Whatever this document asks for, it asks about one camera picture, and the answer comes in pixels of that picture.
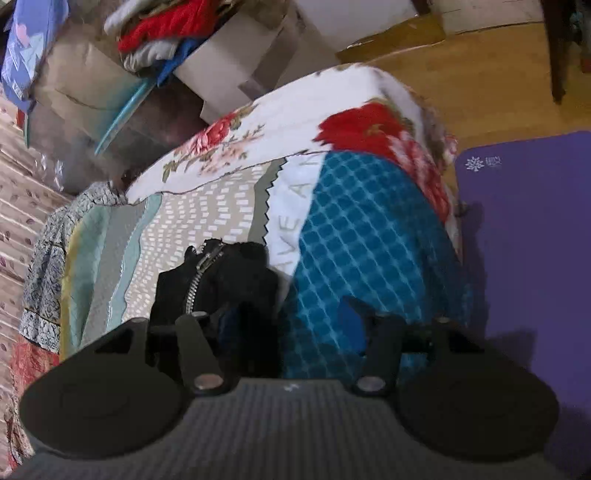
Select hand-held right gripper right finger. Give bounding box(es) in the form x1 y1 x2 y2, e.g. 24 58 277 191
339 298 485 393

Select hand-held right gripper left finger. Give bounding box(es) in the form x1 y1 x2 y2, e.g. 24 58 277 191
95 313 223 394

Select black pants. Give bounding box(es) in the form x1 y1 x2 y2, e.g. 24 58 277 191
147 239 293 384

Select striped and blue patterned quilt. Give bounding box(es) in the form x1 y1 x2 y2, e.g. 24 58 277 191
58 150 472 385

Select patchwork paisley cloth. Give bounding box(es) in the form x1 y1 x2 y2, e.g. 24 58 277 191
8 181 127 467

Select purple yoga mat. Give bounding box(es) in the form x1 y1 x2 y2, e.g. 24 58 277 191
455 130 591 480

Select teal plastic basin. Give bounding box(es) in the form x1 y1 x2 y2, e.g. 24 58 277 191
93 79 158 158

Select blue garment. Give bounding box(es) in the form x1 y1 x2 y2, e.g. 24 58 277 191
156 38 205 88

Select brown cardboard box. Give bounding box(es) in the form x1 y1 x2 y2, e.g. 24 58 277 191
27 21 155 155

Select white cardboard box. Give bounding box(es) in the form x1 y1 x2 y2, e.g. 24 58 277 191
174 0 340 125

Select grey and white garments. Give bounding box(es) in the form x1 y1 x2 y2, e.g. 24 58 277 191
104 0 178 73

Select red knitted garment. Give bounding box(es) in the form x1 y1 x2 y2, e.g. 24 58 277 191
117 0 219 54

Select dark wooden furniture leg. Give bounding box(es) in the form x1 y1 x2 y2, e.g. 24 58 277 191
539 0 583 105

